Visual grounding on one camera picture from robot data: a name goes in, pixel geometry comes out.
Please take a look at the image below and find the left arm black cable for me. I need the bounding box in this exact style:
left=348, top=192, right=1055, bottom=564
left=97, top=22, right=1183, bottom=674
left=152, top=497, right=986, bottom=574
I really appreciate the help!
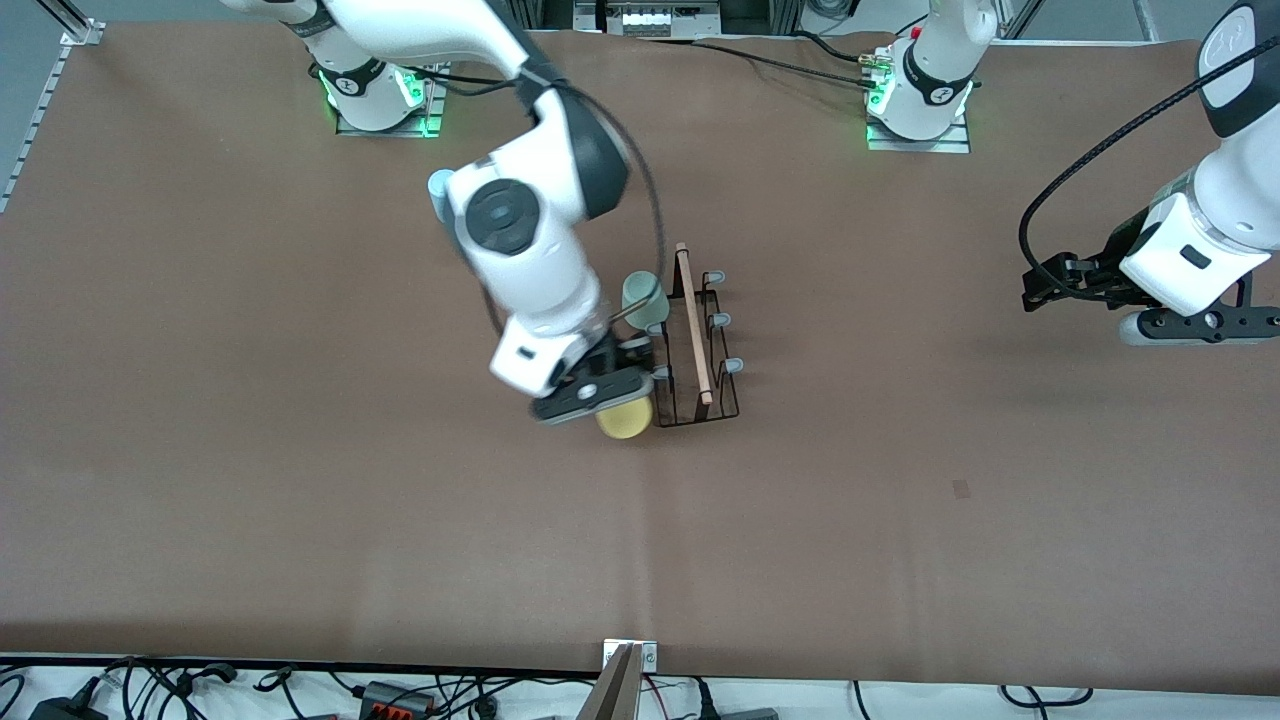
left=1018, top=38, right=1280, bottom=296

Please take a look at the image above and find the brown paper table cover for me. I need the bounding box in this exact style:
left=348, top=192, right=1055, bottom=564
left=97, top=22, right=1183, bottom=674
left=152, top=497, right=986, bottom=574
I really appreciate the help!
left=0, top=22, right=1280, bottom=693

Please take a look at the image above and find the pale green cup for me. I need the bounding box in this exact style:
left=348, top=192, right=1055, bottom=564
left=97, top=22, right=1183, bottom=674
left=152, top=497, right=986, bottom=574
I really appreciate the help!
left=621, top=271, right=669, bottom=331

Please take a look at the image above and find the long black table cable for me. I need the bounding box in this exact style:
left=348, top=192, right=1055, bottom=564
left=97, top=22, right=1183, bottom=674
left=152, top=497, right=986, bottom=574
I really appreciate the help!
left=640, top=36, right=881, bottom=91

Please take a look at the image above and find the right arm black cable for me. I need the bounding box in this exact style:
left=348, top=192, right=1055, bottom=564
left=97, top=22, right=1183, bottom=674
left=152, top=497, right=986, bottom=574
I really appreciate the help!
left=425, top=65, right=668, bottom=326

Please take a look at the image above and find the black curved cable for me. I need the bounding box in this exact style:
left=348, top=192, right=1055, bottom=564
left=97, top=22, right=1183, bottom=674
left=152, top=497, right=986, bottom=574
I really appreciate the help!
left=1000, top=685, right=1096, bottom=707

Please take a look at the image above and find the black wire cup holder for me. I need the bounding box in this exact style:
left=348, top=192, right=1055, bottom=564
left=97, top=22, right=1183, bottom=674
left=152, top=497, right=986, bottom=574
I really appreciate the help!
left=648, top=242, right=746, bottom=429

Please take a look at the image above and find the black cable with ferrite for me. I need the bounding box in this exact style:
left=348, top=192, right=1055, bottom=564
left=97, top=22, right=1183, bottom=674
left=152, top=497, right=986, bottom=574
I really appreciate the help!
left=172, top=660, right=241, bottom=693

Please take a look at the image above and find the yellow cup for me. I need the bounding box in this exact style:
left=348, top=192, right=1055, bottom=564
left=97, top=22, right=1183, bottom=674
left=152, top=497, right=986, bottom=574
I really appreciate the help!
left=596, top=395, right=655, bottom=442

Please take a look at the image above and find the black power adapter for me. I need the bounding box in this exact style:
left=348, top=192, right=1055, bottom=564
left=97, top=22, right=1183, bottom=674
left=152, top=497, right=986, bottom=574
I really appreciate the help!
left=30, top=695, right=109, bottom=720

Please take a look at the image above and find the short black table cable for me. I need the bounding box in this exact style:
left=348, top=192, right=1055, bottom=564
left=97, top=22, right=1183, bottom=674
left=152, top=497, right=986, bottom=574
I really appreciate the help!
left=690, top=33, right=871, bottom=67

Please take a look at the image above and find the black orange connector box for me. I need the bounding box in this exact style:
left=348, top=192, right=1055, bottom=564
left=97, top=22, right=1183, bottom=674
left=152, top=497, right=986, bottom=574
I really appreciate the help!
left=360, top=681, right=438, bottom=717

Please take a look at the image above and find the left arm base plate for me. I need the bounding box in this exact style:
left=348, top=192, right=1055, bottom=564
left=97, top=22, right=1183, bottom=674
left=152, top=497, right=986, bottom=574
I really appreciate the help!
left=866, top=100, right=972, bottom=155

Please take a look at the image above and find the aluminium frame profile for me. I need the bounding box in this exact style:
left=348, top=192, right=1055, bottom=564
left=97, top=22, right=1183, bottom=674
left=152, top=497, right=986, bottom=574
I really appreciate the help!
left=38, top=0, right=104, bottom=46

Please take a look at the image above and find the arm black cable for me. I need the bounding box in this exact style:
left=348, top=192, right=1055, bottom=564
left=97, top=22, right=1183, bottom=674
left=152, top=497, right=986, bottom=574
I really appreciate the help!
left=425, top=65, right=668, bottom=326
left=1018, top=38, right=1280, bottom=296

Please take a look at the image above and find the grey camera stand post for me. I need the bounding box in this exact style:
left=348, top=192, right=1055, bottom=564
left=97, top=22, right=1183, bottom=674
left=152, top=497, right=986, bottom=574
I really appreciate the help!
left=575, top=643, right=641, bottom=720

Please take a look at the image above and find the aluminium table edge rail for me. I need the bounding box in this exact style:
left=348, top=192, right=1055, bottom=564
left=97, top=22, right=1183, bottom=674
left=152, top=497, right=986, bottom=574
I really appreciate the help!
left=0, top=40, right=73, bottom=213

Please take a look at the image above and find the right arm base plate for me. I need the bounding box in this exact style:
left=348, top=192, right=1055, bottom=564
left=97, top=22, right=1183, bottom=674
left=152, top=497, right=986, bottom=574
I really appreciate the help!
left=335, top=60, right=458, bottom=139

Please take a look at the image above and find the metal frame connector device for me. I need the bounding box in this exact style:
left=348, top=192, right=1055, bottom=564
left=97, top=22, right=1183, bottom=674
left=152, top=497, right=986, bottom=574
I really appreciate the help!
left=575, top=0, right=721, bottom=38

